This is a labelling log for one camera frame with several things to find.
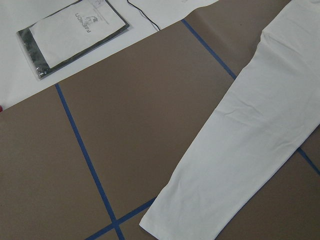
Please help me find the white long-sleeve printed t-shirt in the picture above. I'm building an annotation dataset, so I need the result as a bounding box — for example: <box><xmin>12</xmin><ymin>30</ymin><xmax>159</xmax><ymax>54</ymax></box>
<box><xmin>139</xmin><ymin>0</ymin><xmax>320</xmax><ymax>240</ymax></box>

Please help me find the brown paper table mat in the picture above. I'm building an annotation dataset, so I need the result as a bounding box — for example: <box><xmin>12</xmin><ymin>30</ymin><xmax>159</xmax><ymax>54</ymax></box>
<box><xmin>0</xmin><ymin>0</ymin><xmax>320</xmax><ymax>240</ymax></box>

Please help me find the thin black cable on table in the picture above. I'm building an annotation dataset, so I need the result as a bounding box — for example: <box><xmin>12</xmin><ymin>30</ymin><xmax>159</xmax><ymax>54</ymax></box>
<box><xmin>126</xmin><ymin>0</ymin><xmax>160</xmax><ymax>32</ymax></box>

